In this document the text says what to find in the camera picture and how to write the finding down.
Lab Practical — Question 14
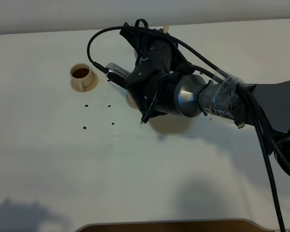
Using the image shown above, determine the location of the beige teapot saucer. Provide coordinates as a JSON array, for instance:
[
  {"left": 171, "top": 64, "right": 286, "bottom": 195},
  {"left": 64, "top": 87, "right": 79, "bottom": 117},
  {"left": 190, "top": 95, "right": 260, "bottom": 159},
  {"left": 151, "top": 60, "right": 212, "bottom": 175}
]
[{"left": 149, "top": 117, "right": 192, "bottom": 135}]

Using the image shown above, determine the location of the middle beige cup saucer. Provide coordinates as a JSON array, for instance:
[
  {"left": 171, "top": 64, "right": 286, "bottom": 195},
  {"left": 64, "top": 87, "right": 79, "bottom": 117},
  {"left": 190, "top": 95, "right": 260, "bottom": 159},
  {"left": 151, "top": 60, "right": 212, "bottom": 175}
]
[{"left": 126, "top": 92, "right": 138, "bottom": 110}]

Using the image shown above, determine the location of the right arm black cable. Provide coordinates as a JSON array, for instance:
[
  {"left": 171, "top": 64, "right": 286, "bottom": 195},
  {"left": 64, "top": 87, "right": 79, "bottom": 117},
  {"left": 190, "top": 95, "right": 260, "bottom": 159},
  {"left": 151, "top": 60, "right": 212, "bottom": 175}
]
[{"left": 87, "top": 18, "right": 290, "bottom": 232}]

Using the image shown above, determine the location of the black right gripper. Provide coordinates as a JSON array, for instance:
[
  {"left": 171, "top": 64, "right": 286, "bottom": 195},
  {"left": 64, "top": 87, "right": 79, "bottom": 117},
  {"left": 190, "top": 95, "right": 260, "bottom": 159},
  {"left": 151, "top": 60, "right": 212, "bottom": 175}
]
[{"left": 119, "top": 22, "right": 193, "bottom": 118}]

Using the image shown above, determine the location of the beige teapot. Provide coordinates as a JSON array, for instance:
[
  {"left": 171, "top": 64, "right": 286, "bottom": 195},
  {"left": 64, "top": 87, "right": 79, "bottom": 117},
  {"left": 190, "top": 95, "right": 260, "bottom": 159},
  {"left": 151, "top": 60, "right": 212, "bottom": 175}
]
[{"left": 134, "top": 25, "right": 169, "bottom": 58}]

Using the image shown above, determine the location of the beige cup saucer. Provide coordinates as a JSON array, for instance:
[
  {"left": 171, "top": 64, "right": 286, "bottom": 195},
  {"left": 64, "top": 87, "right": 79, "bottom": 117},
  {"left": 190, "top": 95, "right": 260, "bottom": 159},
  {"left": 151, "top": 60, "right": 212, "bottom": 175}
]
[
  {"left": 126, "top": 92, "right": 138, "bottom": 110},
  {"left": 70, "top": 71, "right": 99, "bottom": 93}
]

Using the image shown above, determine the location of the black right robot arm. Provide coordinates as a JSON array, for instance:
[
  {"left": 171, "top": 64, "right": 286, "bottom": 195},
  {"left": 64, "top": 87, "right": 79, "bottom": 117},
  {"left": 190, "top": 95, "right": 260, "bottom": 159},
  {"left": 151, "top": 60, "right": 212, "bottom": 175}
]
[{"left": 120, "top": 23, "right": 290, "bottom": 176}]

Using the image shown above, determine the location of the left beige cup saucer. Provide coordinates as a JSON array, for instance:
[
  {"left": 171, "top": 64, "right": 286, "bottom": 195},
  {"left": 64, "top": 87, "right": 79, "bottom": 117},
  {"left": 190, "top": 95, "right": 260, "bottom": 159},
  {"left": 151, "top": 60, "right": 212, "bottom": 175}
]
[{"left": 70, "top": 71, "right": 99, "bottom": 93}]

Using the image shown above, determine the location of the left beige teacup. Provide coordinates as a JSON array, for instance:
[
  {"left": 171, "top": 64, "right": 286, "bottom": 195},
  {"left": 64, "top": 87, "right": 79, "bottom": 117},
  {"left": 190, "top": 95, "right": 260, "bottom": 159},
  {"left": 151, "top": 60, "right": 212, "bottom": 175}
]
[{"left": 70, "top": 63, "right": 94, "bottom": 92}]

